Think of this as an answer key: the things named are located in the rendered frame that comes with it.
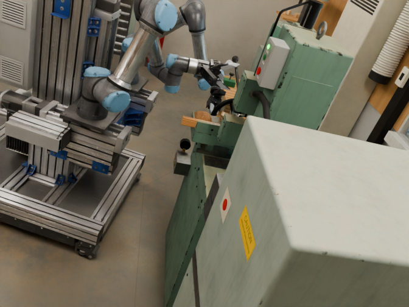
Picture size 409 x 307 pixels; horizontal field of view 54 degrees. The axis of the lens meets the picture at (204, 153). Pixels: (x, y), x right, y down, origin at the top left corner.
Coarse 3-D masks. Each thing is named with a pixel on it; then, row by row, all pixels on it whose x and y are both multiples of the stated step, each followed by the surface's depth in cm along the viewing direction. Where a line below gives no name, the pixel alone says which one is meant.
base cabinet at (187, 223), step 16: (192, 160) 216; (192, 176) 207; (192, 192) 199; (176, 208) 237; (192, 208) 191; (176, 224) 226; (192, 224) 184; (176, 240) 216; (192, 240) 181; (176, 256) 207; (176, 272) 199; (176, 288) 199
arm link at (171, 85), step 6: (162, 72) 201; (168, 72) 197; (162, 78) 201; (168, 78) 198; (174, 78) 197; (180, 78) 198; (168, 84) 199; (174, 84) 198; (168, 90) 201; (174, 90) 201
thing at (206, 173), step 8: (200, 144) 204; (200, 160) 196; (208, 160) 193; (216, 160) 195; (224, 160) 197; (200, 168) 192; (208, 168) 187; (216, 168) 189; (224, 168) 191; (200, 176) 188; (208, 176) 182; (200, 184) 185; (208, 184) 177; (200, 192) 181; (208, 192) 172; (200, 200) 178
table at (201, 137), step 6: (192, 114) 208; (216, 120) 208; (192, 132) 197; (198, 132) 192; (192, 138) 194; (198, 138) 194; (204, 138) 194; (210, 138) 195; (216, 138) 195; (210, 144) 197; (216, 144) 197; (222, 144) 197
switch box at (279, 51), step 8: (272, 40) 142; (280, 40) 144; (272, 48) 139; (280, 48) 138; (288, 48) 138; (272, 56) 139; (280, 56) 139; (264, 64) 144; (272, 64) 141; (280, 64) 141; (264, 72) 143; (272, 72) 143; (280, 72) 143; (264, 80) 144; (272, 80) 144; (272, 88) 146
